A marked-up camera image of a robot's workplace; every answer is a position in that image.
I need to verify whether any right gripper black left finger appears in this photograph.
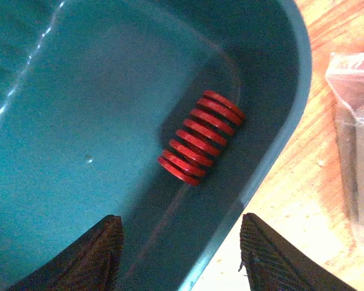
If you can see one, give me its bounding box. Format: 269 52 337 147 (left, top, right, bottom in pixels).
8 215 123 290

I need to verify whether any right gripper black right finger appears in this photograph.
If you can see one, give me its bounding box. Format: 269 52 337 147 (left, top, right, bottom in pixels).
239 213 354 290

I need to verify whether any red spring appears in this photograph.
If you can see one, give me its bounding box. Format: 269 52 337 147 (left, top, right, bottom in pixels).
158 90 246 186

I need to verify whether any teal plastic tray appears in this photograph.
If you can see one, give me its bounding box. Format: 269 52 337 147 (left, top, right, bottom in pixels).
0 1 311 290

